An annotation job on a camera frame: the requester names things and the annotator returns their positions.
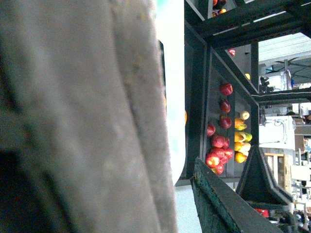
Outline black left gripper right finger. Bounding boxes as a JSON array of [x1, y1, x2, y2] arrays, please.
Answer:
[[236, 145, 294, 206]]

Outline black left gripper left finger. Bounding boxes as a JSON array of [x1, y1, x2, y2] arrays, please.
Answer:
[[190, 158, 282, 233]]

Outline brown basket handle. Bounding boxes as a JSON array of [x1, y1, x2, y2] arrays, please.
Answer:
[[0, 0, 178, 233]]

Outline yellow green mango pile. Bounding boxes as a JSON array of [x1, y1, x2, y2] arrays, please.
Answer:
[[234, 111, 253, 164]]

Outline red apple pile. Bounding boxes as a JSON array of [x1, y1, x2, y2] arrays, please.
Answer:
[[205, 83, 234, 175]]

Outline dark wooden shelf unit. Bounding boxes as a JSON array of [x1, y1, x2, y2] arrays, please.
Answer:
[[184, 0, 311, 185]]

